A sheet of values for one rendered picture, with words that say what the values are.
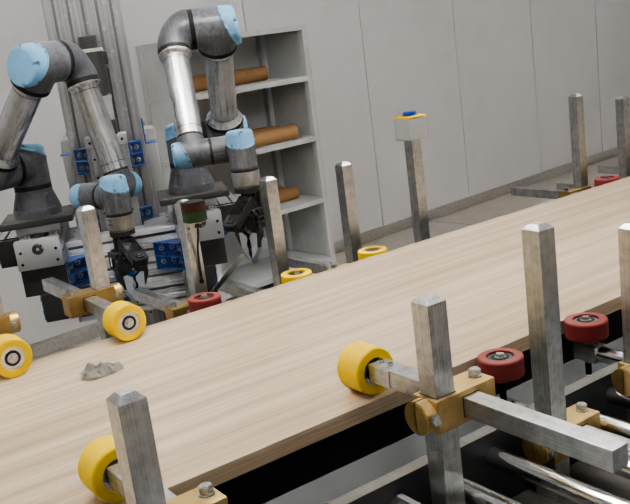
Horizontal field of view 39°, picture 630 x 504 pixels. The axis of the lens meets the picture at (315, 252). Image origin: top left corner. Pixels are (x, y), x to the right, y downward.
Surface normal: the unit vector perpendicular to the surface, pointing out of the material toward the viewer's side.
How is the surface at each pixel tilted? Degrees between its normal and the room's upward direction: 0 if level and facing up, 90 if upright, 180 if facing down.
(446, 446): 90
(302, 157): 90
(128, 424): 90
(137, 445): 90
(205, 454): 0
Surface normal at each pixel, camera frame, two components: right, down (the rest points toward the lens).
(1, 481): -0.13, -0.96
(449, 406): 0.57, 0.12
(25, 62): -0.45, 0.18
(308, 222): -0.73, 0.25
